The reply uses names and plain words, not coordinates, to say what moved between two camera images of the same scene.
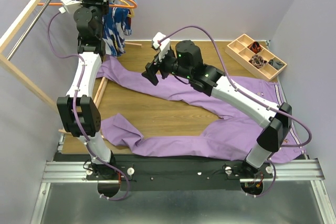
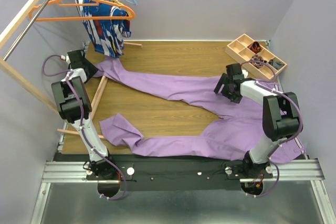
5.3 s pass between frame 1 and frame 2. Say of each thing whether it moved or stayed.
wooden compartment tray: stayed
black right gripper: moved
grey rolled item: stayed
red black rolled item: stayed
